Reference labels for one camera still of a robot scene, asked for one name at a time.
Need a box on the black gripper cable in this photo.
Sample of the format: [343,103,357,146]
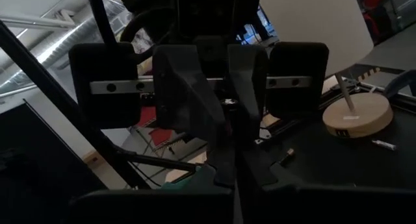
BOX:
[84,0,118,49]

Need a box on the white AAA battery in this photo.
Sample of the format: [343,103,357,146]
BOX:
[371,139,398,152]

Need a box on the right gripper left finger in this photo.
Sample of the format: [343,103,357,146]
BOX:
[155,145,235,224]

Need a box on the silver ceiling duct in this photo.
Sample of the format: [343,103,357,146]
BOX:
[0,8,124,88]

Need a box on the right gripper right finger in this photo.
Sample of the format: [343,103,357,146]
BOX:
[237,145,326,224]

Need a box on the black copper AA battery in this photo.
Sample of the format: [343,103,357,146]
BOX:
[278,147,296,166]

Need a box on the white shade wooden base lamp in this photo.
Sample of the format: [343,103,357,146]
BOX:
[259,0,395,140]

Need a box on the teal plastic bin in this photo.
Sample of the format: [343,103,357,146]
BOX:
[161,165,217,191]

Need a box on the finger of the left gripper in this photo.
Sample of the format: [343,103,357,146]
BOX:
[151,44,226,147]
[227,44,270,144]

